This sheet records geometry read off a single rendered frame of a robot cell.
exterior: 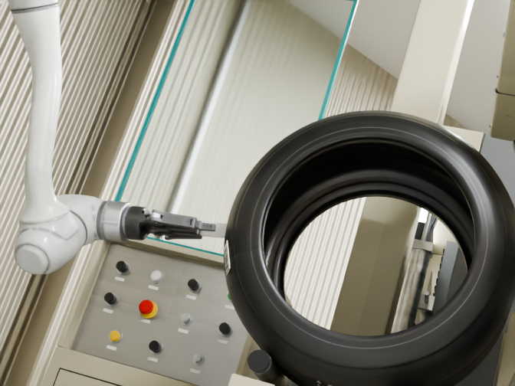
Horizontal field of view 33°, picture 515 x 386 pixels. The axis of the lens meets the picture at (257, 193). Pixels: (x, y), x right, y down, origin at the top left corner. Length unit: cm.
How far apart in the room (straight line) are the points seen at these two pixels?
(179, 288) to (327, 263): 306
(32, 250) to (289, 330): 53
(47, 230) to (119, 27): 325
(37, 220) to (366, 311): 79
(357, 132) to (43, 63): 67
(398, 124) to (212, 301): 94
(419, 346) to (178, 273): 109
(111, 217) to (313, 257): 363
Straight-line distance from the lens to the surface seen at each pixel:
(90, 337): 258
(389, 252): 211
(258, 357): 169
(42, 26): 186
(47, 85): 187
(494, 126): 216
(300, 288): 539
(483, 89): 608
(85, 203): 194
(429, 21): 240
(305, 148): 178
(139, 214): 190
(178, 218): 186
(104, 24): 493
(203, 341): 248
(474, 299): 166
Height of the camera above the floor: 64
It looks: 19 degrees up
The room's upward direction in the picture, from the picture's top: 18 degrees clockwise
